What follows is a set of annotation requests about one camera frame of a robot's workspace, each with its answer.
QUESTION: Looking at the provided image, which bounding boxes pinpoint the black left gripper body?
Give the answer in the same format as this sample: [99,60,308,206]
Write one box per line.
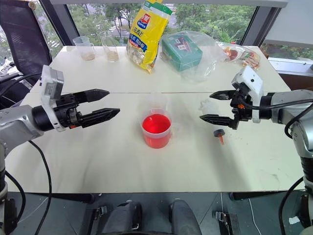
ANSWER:
[52,94,84,130]

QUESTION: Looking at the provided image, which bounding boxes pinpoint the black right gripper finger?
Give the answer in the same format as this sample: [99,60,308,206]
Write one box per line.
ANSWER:
[199,114,235,128]
[209,90,237,100]

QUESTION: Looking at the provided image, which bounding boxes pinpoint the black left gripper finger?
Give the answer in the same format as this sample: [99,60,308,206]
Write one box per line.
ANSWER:
[80,108,121,129]
[73,89,110,104]

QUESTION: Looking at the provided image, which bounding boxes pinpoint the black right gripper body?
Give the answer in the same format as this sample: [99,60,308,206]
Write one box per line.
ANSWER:
[229,83,253,130]

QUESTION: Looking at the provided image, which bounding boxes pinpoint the clear measuring cup with grains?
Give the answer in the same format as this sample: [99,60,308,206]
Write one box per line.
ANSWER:
[72,36,96,61]

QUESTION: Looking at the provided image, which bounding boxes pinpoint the cup of red liquid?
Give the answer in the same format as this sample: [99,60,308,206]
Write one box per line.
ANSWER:
[141,109,182,149]

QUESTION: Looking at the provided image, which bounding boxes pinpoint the small orange blue object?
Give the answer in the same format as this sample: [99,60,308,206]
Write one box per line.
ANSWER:
[213,129,226,146]

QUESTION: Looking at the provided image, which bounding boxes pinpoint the colourful snack packets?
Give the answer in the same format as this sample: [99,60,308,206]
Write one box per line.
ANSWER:
[218,41,261,71]

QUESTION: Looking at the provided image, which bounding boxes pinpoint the teal box in plastic bag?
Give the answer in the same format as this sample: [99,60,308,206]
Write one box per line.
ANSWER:
[158,30,227,84]

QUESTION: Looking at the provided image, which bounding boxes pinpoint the clear glass with grains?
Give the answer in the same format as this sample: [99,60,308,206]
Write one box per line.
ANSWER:
[100,33,120,63]

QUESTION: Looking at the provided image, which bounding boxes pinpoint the green cardboard box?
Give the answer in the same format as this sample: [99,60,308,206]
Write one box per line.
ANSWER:
[161,34,204,72]

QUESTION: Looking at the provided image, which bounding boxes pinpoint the yellow snack bag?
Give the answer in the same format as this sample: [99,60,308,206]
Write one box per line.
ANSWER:
[126,0,173,75]

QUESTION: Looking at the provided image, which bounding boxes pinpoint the black table foot bar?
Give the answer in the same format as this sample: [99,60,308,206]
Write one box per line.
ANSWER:
[23,192,96,204]
[229,190,306,202]

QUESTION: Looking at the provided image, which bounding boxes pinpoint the black office chair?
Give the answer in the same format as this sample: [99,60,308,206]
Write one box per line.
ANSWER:
[0,0,53,110]

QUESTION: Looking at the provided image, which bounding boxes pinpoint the dark rounded shape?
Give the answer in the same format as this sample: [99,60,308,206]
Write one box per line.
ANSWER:
[169,199,202,235]
[101,200,143,235]

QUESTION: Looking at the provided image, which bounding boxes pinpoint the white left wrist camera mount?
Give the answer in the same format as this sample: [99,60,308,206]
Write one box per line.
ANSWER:
[39,65,66,133]

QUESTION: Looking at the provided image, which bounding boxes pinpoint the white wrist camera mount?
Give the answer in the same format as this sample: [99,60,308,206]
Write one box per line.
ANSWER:
[39,65,66,133]
[231,66,265,124]

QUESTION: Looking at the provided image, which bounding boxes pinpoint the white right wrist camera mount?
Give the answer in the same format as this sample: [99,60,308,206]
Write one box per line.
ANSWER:
[231,66,265,124]

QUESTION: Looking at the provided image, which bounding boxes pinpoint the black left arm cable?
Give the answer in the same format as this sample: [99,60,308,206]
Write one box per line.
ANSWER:
[0,72,43,98]

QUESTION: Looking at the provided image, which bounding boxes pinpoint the black left body cable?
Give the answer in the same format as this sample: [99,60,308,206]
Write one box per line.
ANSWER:
[28,140,53,235]

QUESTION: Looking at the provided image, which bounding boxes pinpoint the black body cable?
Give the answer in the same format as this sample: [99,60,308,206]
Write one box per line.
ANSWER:
[278,176,305,235]
[28,140,53,235]

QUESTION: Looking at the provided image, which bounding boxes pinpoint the black window frame post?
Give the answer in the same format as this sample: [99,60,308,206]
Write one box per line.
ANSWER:
[241,6,282,47]
[49,0,79,47]

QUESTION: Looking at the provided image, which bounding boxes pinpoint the black right body cable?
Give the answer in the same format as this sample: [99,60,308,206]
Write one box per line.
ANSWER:
[278,176,305,235]

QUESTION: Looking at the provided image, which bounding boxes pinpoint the white floor cable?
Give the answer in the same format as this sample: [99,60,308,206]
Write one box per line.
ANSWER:
[247,197,259,235]

